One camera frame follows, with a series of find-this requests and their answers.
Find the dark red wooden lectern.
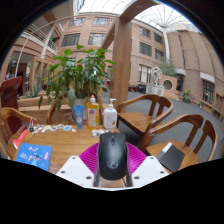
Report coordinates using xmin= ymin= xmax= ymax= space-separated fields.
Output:
xmin=0 ymin=75 xmax=24 ymax=134

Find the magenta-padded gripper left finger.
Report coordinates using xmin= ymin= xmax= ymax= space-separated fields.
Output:
xmin=55 ymin=143 xmax=101 ymax=188

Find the red paper bag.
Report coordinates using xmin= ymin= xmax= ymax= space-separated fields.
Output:
xmin=12 ymin=129 xmax=31 ymax=150

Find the wooden pergola post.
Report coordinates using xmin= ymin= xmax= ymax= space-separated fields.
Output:
xmin=101 ymin=0 xmax=158 ymax=109

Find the yellow liquid soap bottle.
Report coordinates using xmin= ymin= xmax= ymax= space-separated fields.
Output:
xmin=85 ymin=94 xmax=101 ymax=130

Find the white outdoor sculpture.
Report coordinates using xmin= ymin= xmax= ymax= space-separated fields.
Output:
xmin=150 ymin=65 xmax=164 ymax=87

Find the white pump bottle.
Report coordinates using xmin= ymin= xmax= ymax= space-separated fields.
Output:
xmin=102 ymin=97 xmax=118 ymax=130

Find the white box unit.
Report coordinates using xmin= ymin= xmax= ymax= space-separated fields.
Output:
xmin=145 ymin=83 xmax=165 ymax=97

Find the blue squeeze tube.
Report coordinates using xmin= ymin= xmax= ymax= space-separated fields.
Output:
xmin=72 ymin=104 xmax=85 ymax=130

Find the black computer mouse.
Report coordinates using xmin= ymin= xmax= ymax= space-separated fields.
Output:
xmin=97 ymin=131 xmax=129 ymax=181

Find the black notebook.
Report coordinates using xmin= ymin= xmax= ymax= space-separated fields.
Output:
xmin=155 ymin=142 xmax=186 ymax=173

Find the blue cartoon-print mouse pad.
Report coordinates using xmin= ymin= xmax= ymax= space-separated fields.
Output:
xmin=15 ymin=142 xmax=53 ymax=172

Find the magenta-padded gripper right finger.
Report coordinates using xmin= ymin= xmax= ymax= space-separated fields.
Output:
xmin=126 ymin=143 xmax=169 ymax=188

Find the yellow flowering plant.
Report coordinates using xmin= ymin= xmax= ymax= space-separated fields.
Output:
xmin=182 ymin=88 xmax=192 ymax=104

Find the wooden armchair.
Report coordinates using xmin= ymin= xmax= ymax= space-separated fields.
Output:
xmin=0 ymin=107 xmax=40 ymax=159
xmin=46 ymin=94 xmax=105 ymax=126
xmin=116 ymin=93 xmax=175 ymax=138
xmin=138 ymin=113 xmax=218 ymax=174

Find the row of small stickers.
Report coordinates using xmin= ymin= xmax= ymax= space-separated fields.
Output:
xmin=28 ymin=123 xmax=78 ymax=134

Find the small white packet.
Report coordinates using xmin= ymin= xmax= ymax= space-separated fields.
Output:
xmin=91 ymin=129 xmax=110 ymax=138

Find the green potted plant, white pot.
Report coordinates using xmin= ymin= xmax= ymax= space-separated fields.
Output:
xmin=38 ymin=44 xmax=118 ymax=113

